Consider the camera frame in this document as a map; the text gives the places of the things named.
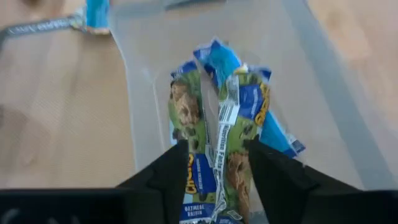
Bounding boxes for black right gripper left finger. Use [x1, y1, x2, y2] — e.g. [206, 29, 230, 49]
[0, 139, 190, 224]

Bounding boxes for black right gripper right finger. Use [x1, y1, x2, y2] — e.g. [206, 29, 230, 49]
[248, 136, 398, 224]

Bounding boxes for bright blue granola bar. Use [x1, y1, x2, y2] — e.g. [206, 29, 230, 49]
[192, 37, 307, 160]

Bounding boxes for blue orange granola bar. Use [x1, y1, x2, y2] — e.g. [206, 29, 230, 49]
[73, 0, 112, 35]

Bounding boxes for clear plastic bin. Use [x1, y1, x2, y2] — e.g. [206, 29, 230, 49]
[108, 0, 398, 224]

